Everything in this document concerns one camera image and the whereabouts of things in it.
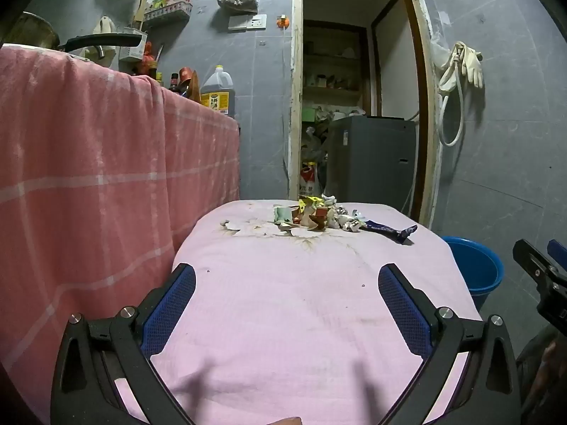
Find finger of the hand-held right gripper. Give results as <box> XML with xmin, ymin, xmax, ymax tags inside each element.
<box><xmin>548</xmin><ymin>239</ymin><xmax>567</xmax><ymax>272</ymax></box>
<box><xmin>513</xmin><ymin>239</ymin><xmax>567</xmax><ymax>333</ymax></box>

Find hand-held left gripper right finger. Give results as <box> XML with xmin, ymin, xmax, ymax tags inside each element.
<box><xmin>378</xmin><ymin>263</ymin><xmax>521</xmax><ymax>425</ymax></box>

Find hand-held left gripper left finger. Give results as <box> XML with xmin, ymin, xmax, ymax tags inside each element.
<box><xmin>50</xmin><ymin>263</ymin><xmax>198</xmax><ymax>425</ymax></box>

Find blue plastic bucket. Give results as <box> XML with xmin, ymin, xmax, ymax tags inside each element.
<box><xmin>440</xmin><ymin>236</ymin><xmax>506</xmax><ymax>313</ymax></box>

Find yellow-labelled brown carton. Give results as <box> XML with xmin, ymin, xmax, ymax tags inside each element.
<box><xmin>299</xmin><ymin>195</ymin><xmax>331</xmax><ymax>231</ymax></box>

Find person's right forearm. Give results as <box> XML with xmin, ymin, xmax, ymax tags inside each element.
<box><xmin>516</xmin><ymin>324</ymin><xmax>567</xmax><ymax>425</ymax></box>

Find dark blue wrapper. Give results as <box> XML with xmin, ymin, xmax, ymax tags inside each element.
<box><xmin>361</xmin><ymin>220</ymin><xmax>418</xmax><ymax>245</ymax></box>

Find pink floral table cloth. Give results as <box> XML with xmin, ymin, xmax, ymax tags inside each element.
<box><xmin>114</xmin><ymin>199</ymin><xmax>483</xmax><ymax>425</ymax></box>

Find green and white wrapper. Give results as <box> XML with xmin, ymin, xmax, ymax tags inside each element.
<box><xmin>272</xmin><ymin>205</ymin><xmax>302</xmax><ymax>225</ymax></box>

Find pink checked towel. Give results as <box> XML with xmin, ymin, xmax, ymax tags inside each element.
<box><xmin>0</xmin><ymin>46</ymin><xmax>242</xmax><ymax>425</ymax></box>

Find white and red sack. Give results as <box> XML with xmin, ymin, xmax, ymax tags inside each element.
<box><xmin>300</xmin><ymin>161</ymin><xmax>321</xmax><ymax>198</ymax></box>

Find cream rubber gloves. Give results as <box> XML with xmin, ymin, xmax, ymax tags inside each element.
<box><xmin>460</xmin><ymin>42</ymin><xmax>485</xmax><ymax>89</ymax></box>

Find cooking oil jug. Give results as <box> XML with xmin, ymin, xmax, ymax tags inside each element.
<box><xmin>200</xmin><ymin>66</ymin><xmax>236</xmax><ymax>116</ymax></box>

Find wooden storage shelf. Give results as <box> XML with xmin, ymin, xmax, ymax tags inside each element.
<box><xmin>303</xmin><ymin>22</ymin><xmax>369</xmax><ymax>109</ymax></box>

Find white utensil holder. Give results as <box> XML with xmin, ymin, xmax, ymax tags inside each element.
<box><xmin>118</xmin><ymin>27</ymin><xmax>148</xmax><ymax>63</ymax></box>

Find white shower hose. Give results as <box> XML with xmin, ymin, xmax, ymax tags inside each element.
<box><xmin>436</xmin><ymin>42</ymin><xmax>467</xmax><ymax>148</ymax></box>

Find wooden door frame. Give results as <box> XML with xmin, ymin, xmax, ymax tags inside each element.
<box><xmin>287</xmin><ymin>0</ymin><xmax>444</xmax><ymax>232</ymax></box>

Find black-handled pan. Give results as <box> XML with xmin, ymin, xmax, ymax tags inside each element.
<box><xmin>0</xmin><ymin>12</ymin><xmax>142</xmax><ymax>53</ymax></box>

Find white wall shelf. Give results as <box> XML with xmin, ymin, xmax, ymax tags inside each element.
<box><xmin>144</xmin><ymin>2</ymin><xmax>192</xmax><ymax>26</ymax></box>

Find white wall socket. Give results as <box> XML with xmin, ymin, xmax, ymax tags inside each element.
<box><xmin>228</xmin><ymin>14</ymin><xmax>268</xmax><ymax>33</ymax></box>

